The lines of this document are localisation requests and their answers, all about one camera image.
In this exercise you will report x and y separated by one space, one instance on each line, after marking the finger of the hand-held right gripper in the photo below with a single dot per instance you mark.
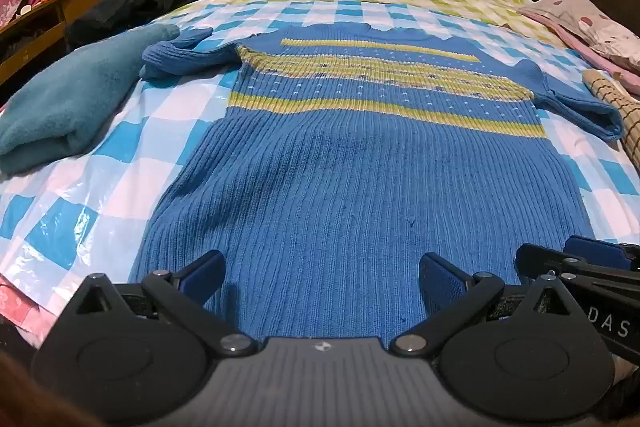
537 259
595 247

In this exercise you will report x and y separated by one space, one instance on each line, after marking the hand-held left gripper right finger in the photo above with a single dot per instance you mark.
440 279

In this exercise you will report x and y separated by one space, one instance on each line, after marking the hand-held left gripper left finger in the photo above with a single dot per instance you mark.
202 276

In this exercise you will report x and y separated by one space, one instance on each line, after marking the blue striped knit sweater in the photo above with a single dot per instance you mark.
350 167

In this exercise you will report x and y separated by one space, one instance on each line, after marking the blue checked bed sheet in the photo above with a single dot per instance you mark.
75 217

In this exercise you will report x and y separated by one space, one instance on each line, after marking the beige plaid cloth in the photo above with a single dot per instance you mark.
617 107

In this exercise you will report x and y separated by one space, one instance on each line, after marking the pink blanket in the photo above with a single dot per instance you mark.
607 64

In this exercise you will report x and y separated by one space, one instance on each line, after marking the teal folded fleece garment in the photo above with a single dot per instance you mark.
65 107

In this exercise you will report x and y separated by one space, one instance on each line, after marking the spotted pillow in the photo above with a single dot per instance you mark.
595 24

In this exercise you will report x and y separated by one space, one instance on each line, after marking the wooden cabinet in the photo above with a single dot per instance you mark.
75 2

